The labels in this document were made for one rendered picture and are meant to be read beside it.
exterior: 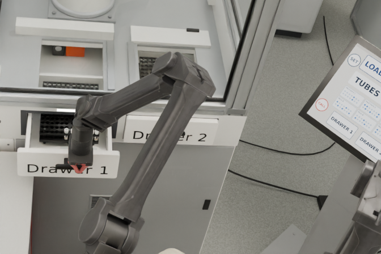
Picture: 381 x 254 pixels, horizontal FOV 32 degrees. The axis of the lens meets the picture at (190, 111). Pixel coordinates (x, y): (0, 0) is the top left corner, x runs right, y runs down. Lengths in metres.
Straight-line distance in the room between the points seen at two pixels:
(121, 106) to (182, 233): 1.07
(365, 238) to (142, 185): 0.48
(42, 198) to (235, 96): 0.78
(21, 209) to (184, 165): 0.58
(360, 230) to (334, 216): 1.35
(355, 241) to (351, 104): 1.02
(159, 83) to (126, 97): 0.14
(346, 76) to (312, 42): 1.94
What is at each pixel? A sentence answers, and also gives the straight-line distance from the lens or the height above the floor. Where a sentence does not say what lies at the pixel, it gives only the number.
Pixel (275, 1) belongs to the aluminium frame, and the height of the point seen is 1.39.
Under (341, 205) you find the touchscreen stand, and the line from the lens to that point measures 2.45.
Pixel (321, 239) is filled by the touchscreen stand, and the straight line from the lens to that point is 2.61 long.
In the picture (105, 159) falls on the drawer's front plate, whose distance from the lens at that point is 1.98.
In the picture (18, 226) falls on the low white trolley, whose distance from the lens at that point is 2.01.
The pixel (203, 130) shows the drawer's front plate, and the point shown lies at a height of 0.89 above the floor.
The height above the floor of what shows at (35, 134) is 0.84.
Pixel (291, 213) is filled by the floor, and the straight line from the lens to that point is 3.16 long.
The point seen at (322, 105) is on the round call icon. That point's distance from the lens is 2.16.
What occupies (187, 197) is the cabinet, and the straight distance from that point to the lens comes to 2.43.
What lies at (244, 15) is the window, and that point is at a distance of 1.87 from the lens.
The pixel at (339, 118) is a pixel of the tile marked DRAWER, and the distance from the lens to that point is 2.14.
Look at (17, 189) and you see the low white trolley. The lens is 2.09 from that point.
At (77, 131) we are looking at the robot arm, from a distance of 1.81.
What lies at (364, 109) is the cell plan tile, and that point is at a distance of 2.13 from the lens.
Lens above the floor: 2.43
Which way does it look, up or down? 45 degrees down
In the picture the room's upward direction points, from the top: 14 degrees clockwise
